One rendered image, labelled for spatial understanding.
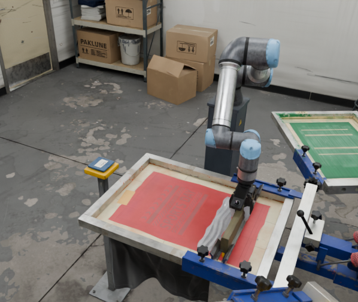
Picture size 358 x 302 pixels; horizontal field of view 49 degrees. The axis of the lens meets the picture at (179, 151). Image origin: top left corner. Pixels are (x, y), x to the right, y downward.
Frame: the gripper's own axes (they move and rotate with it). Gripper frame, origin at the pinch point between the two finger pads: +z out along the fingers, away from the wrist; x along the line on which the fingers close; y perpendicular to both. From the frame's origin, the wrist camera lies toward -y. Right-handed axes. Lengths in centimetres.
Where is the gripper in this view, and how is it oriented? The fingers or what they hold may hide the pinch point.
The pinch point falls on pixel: (239, 218)
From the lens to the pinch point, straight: 166.9
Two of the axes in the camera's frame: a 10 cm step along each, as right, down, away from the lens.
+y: 4.3, -4.7, 7.7
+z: -0.3, 8.5, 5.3
